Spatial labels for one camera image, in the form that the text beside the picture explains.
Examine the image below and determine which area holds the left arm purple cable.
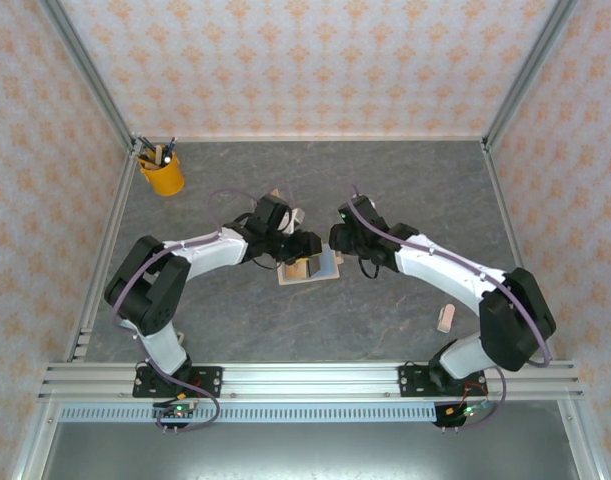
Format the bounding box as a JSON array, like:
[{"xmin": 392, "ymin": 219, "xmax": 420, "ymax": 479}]
[{"xmin": 108, "ymin": 187, "xmax": 262, "ymax": 432}]

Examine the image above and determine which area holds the aluminium mounting rail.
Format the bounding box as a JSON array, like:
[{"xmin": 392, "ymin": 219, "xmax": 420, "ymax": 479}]
[{"xmin": 37, "ymin": 360, "xmax": 586, "ymax": 402}]

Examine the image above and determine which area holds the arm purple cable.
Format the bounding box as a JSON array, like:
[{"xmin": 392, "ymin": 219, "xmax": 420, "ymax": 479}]
[
  {"xmin": 349, "ymin": 183, "xmax": 554, "ymax": 432},
  {"xmin": 108, "ymin": 187, "xmax": 262, "ymax": 432}
]

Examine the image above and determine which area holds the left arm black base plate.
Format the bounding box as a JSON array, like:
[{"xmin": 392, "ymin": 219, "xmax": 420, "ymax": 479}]
[{"xmin": 131, "ymin": 364, "xmax": 225, "ymax": 400}]

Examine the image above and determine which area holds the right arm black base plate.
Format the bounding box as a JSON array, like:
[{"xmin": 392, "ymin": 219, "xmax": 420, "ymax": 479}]
[{"xmin": 397, "ymin": 363, "xmax": 487, "ymax": 400}]

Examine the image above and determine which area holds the aluminium back rail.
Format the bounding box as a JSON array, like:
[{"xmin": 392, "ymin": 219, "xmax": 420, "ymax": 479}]
[{"xmin": 134, "ymin": 133, "xmax": 486, "ymax": 144}]

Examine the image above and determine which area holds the yellow pen cup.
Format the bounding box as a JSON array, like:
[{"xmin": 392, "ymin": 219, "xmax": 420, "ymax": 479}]
[{"xmin": 137, "ymin": 151, "xmax": 186, "ymax": 197}]

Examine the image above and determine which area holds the aluminium side rail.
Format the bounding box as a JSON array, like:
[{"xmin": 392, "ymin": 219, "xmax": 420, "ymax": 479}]
[
  {"xmin": 479, "ymin": 139, "xmax": 557, "ymax": 361},
  {"xmin": 63, "ymin": 142, "xmax": 139, "ymax": 362}
]

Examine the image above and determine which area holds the small pink block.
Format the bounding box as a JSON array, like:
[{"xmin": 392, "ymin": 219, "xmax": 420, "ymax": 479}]
[{"xmin": 436, "ymin": 302, "xmax": 457, "ymax": 334}]

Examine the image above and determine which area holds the aluminium corner post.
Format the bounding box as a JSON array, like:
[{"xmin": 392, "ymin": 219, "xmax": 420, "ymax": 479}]
[
  {"xmin": 37, "ymin": 0, "xmax": 136, "ymax": 146},
  {"xmin": 484, "ymin": 0, "xmax": 581, "ymax": 146}
]

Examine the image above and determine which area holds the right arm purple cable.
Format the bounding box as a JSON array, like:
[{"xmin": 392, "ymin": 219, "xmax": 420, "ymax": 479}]
[{"xmin": 349, "ymin": 183, "xmax": 554, "ymax": 432}]

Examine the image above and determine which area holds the slotted grey cable duct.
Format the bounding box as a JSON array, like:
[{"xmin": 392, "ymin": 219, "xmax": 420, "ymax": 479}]
[{"xmin": 58, "ymin": 404, "xmax": 491, "ymax": 425}]

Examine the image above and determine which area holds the grey metal sheet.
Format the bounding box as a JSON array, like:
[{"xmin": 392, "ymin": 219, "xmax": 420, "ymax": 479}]
[{"xmin": 14, "ymin": 422, "xmax": 599, "ymax": 480}]

